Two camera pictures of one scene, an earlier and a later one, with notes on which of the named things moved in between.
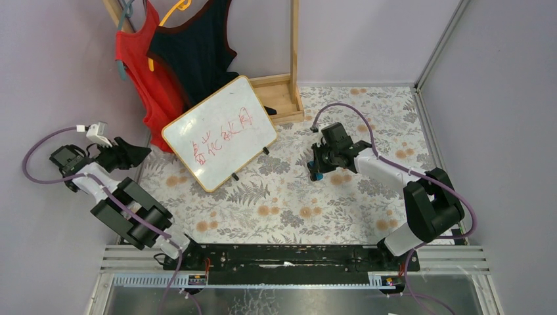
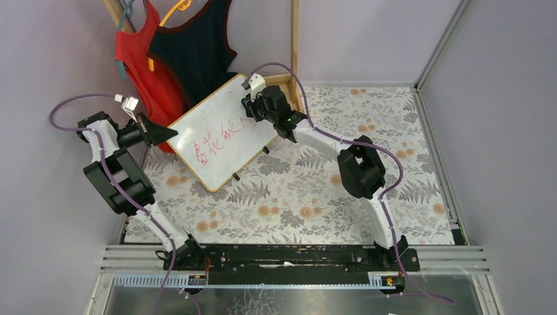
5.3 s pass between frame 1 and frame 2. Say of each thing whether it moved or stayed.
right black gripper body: moved
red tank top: stayed
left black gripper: moved
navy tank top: stayed
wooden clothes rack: stayed
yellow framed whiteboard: stayed
